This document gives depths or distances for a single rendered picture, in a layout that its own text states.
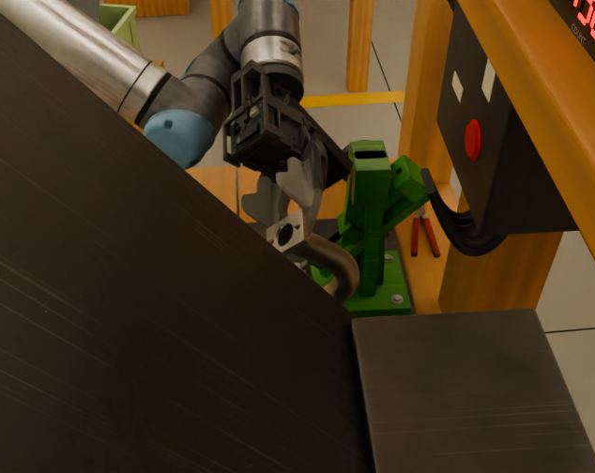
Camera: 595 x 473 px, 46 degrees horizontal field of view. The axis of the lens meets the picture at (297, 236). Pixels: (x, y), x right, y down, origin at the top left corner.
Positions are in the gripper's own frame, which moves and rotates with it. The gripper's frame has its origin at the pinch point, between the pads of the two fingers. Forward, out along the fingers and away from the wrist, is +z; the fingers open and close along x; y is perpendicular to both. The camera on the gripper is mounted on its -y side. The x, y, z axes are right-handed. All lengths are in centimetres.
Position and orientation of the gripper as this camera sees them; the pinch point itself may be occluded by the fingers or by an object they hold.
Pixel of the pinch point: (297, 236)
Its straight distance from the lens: 74.2
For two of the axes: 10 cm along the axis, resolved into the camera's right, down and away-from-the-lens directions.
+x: 7.0, -3.9, -5.9
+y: -7.1, -3.1, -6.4
